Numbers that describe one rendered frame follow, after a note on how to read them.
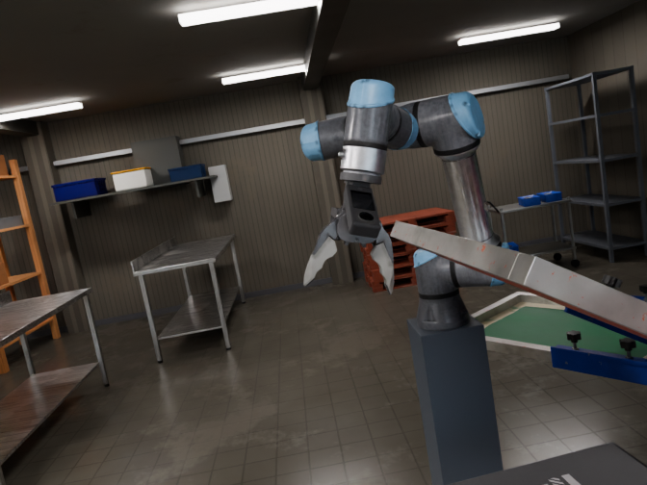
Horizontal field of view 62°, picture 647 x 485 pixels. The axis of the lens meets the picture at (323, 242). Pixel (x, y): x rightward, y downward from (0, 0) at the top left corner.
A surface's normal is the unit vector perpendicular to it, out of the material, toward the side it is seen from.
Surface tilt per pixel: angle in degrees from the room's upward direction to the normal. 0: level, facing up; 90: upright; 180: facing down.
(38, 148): 90
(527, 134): 90
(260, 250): 90
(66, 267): 90
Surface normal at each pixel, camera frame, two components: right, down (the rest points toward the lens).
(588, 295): 0.15, 0.11
